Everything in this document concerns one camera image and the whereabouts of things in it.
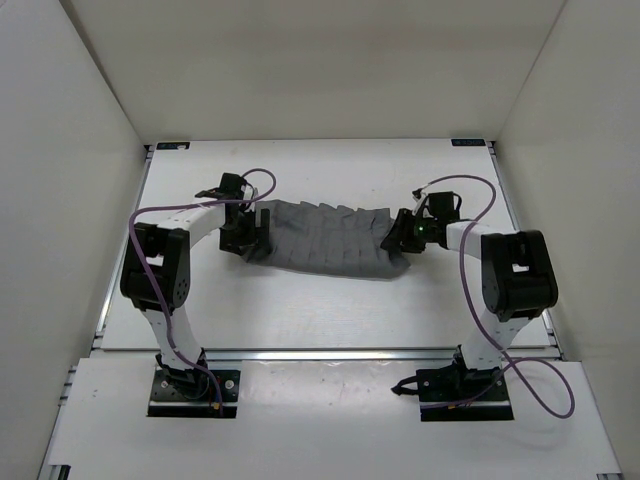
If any aluminium front rail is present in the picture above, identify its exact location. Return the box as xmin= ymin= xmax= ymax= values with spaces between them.
xmin=205 ymin=348 xmax=455 ymax=362

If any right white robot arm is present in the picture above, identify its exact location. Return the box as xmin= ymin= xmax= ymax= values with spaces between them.
xmin=381 ymin=191 xmax=558 ymax=401

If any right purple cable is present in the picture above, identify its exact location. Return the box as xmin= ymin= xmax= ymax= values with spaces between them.
xmin=411 ymin=174 xmax=576 ymax=417

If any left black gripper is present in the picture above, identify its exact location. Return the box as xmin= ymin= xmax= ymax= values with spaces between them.
xmin=219 ymin=208 xmax=270 ymax=257

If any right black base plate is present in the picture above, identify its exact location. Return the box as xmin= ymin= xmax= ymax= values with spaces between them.
xmin=391 ymin=363 xmax=514 ymax=423

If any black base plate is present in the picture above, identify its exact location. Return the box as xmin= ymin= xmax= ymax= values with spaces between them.
xmin=147 ymin=368 xmax=241 ymax=419
xmin=391 ymin=363 xmax=514 ymax=423

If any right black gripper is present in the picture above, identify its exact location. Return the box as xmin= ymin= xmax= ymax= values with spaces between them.
xmin=382 ymin=210 xmax=436 ymax=255

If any blue corner label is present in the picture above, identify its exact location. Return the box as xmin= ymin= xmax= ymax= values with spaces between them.
xmin=155 ymin=142 xmax=191 ymax=151
xmin=451 ymin=138 xmax=486 ymax=147

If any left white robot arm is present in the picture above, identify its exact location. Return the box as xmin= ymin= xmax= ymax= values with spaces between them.
xmin=120 ymin=168 xmax=276 ymax=398

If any grey pleated skirt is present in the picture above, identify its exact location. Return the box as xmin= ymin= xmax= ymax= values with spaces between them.
xmin=242 ymin=200 xmax=410 ymax=280

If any left blue corner label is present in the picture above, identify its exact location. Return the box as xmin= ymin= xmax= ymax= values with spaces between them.
xmin=155 ymin=142 xmax=191 ymax=151

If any purple cable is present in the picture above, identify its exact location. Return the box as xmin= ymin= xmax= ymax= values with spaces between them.
xmin=128 ymin=167 xmax=279 ymax=381
xmin=411 ymin=174 xmax=576 ymax=417

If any right blue corner label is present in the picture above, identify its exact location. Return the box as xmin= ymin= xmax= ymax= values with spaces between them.
xmin=451 ymin=138 xmax=486 ymax=147

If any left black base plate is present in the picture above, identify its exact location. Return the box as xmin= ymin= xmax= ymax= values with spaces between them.
xmin=147 ymin=368 xmax=241 ymax=419

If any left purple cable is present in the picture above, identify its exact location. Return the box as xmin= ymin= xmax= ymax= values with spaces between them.
xmin=128 ymin=167 xmax=279 ymax=381

